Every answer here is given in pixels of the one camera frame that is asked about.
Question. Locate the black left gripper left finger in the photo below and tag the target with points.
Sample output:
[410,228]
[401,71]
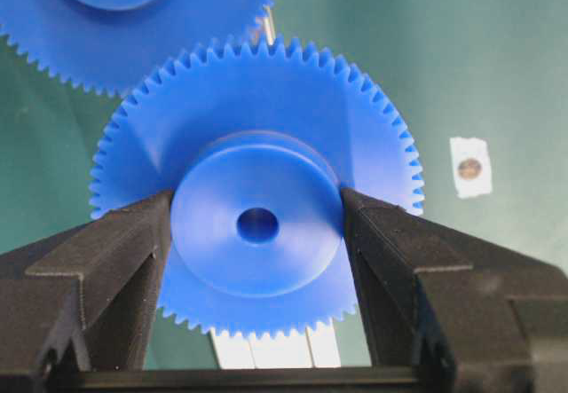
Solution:
[84,299]

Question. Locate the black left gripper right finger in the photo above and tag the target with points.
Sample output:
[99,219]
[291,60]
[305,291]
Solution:
[483,317]

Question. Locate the small blue plastic gear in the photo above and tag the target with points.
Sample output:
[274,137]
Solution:
[256,141]

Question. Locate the large blue plastic gear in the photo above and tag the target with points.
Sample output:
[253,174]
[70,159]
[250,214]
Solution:
[108,45]

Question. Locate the white tape position marker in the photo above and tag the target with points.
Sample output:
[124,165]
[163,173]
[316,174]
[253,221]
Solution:
[471,167]

